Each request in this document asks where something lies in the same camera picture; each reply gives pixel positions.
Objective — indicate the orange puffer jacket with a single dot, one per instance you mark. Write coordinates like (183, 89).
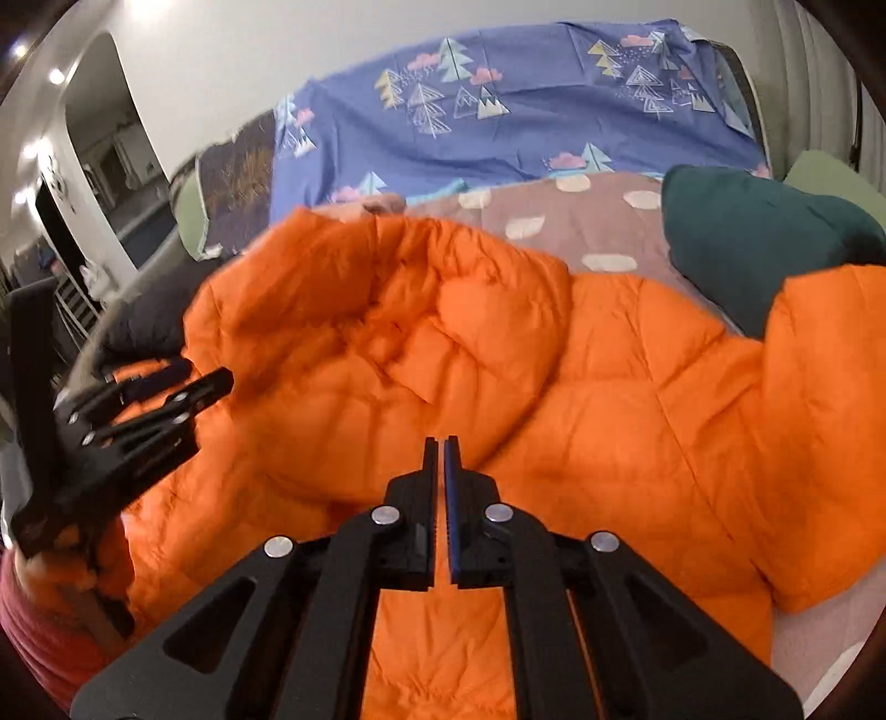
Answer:
(254, 317)

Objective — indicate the pink polka dot bedspread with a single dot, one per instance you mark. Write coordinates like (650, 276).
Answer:
(623, 228)

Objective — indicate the white metal rack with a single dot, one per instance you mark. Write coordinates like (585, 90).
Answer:
(78, 313)

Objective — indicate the dark green folded garment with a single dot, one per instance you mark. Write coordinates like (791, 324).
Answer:
(737, 237)

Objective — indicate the grey curtain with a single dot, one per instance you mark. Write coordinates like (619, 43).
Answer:
(810, 98)

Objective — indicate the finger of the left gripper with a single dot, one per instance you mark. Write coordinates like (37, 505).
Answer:
(180, 405)
(99, 404)

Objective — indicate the pink sleeve left forearm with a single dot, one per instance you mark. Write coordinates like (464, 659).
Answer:
(60, 653)

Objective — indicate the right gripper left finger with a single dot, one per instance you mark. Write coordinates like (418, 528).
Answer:
(286, 632)

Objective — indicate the dark tree print blanket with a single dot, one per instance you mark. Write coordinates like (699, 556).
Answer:
(235, 181)

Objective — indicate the black folded jacket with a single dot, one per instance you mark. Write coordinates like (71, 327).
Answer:
(150, 323)

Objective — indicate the person's left hand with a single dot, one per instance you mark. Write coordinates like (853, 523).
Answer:
(49, 577)

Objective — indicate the blue tree print sheet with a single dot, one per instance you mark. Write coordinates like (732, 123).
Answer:
(511, 105)

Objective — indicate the white lucky cat figurine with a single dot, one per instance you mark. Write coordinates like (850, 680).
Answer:
(99, 284)

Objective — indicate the green pillow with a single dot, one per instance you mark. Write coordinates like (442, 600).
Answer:
(821, 174)

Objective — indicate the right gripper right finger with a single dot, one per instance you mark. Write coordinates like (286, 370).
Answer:
(594, 630)

